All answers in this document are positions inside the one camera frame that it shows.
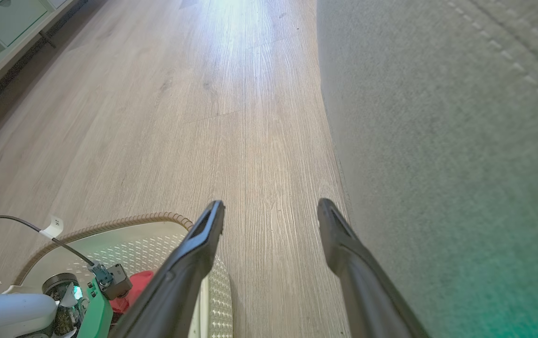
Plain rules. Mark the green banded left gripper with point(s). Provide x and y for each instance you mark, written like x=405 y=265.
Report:
x=97 y=314

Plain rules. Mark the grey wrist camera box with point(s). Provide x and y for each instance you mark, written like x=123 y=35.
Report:
x=119 y=281

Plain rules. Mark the white low cabinet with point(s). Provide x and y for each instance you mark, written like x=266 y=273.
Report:
x=1 y=33

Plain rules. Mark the red cloth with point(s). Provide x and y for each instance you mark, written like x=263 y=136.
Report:
x=138 y=286

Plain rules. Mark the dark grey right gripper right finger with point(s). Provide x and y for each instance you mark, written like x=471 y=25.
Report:
x=367 y=291

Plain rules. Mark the grey and yellow sofa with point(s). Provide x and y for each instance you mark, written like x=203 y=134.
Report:
x=452 y=164

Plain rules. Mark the white perforated laundry basket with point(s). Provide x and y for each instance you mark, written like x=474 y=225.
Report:
x=142 y=249

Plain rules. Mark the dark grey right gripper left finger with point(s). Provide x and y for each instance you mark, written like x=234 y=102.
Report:
x=175 y=291

